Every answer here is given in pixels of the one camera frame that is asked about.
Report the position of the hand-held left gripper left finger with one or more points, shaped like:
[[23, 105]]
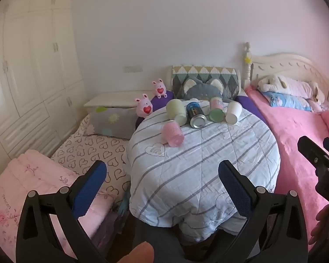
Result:
[[89, 189]]

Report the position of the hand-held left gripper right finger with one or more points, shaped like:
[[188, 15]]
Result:
[[235, 189]]

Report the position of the white cup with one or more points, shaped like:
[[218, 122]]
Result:
[[233, 112]]

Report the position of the green and pink cup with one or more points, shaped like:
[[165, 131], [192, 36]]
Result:
[[217, 109]]

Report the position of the pale green cup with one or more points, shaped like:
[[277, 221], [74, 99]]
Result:
[[175, 109]]

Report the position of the person's right hand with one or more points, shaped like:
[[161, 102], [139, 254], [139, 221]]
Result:
[[323, 224]]

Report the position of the person's left hand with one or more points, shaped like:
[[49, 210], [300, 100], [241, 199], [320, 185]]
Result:
[[138, 253]]

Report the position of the pink fleece blanket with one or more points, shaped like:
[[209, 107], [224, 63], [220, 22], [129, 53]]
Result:
[[293, 131]]

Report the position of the heart print bed sheet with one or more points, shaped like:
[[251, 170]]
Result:
[[85, 148]]

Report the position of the white striped quilt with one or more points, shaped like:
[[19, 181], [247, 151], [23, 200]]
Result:
[[194, 172]]

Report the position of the blue cartoon pillow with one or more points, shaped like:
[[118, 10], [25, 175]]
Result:
[[286, 101]]

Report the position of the pink folded quilt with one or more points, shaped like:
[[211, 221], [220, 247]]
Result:
[[24, 175]]

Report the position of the grey flower pillow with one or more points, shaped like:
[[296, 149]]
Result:
[[112, 122]]

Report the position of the white plush dog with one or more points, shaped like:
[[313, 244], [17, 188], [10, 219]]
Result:
[[279, 83]]

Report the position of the blue metal can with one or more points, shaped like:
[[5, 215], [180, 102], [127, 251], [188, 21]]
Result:
[[196, 113]]

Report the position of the white bed headboard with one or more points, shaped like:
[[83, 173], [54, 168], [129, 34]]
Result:
[[285, 64]]

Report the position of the white nightstand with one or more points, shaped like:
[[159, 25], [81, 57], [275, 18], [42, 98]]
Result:
[[115, 100]]

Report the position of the pink plush toy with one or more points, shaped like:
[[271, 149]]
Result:
[[159, 89], [144, 106]]

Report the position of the grey cat pillow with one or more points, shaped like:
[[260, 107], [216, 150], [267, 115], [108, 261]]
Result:
[[201, 91]]

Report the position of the purple cushion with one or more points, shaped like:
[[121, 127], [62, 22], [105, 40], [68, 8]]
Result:
[[160, 102]]

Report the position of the yellow flower decoration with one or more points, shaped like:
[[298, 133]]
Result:
[[247, 59]]

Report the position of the diamond patterned cushion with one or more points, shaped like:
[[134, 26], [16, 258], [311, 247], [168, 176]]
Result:
[[205, 72]]

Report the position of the white wardrobe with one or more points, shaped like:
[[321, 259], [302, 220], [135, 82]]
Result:
[[33, 68]]

